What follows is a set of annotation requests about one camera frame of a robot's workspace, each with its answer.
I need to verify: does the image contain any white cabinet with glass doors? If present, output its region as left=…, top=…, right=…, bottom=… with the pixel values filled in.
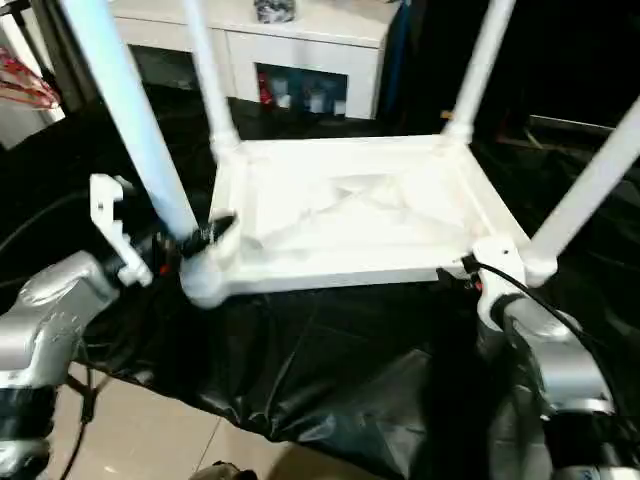
left=105, top=0, right=403, bottom=121

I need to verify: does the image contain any white plastic table top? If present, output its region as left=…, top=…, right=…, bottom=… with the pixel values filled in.
left=180, top=135, right=561, bottom=309

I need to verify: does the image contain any grey curtain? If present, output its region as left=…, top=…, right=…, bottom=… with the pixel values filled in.
left=28, top=0, right=91, bottom=101

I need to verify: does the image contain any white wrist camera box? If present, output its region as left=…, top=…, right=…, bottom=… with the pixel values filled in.
left=88, top=173, right=156, bottom=289
left=470, top=240, right=531, bottom=331

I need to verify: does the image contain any black plastic mat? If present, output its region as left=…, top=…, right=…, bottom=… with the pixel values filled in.
left=0, top=95, right=640, bottom=480

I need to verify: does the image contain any dark object on cabinet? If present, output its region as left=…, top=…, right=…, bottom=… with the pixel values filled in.
left=255, top=0, right=298, bottom=24

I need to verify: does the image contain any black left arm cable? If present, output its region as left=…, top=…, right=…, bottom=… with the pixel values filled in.
left=0, top=190, right=101, bottom=480

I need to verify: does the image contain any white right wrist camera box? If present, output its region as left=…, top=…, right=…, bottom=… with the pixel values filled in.
left=470, top=240, right=531, bottom=331

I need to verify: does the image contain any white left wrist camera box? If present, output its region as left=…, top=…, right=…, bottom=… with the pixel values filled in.
left=88, top=173, right=156, bottom=289

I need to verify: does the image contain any black horizontal rail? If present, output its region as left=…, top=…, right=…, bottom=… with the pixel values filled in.
left=530, top=115, right=640, bottom=136

